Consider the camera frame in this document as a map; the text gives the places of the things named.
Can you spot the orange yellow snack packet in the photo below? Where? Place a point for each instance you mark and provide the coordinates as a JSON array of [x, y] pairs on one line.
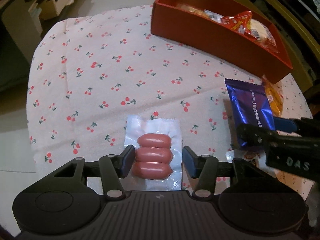
[[274, 96]]

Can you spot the blue wafer biscuit packet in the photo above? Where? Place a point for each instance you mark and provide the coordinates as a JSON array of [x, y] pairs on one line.
[[252, 113]]

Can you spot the orange clear snack packet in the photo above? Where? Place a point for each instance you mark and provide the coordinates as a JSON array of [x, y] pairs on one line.
[[263, 36]]

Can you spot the cherry print tablecloth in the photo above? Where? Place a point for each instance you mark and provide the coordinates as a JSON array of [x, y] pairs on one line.
[[89, 74]]

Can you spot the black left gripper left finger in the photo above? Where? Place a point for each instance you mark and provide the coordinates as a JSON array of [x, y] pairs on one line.
[[112, 169]]

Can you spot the vacuum packed sausages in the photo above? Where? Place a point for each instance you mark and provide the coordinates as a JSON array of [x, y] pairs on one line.
[[157, 162]]

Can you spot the red snack bag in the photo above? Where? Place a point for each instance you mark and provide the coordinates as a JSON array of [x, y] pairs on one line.
[[242, 23]]

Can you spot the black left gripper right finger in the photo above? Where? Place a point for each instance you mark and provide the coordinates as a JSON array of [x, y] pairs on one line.
[[204, 168]]

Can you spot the white cardboard box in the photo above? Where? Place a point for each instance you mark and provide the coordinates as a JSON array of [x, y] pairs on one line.
[[52, 8]]

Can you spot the white small snack packet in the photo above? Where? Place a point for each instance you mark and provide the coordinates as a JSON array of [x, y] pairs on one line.
[[256, 158]]

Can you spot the red cardboard box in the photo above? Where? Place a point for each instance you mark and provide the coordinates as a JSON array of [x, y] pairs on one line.
[[171, 22]]

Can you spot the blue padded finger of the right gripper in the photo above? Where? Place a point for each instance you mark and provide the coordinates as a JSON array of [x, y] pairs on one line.
[[285, 125]]

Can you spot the white barcode snack packet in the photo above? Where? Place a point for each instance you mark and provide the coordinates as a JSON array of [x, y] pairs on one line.
[[213, 16]]

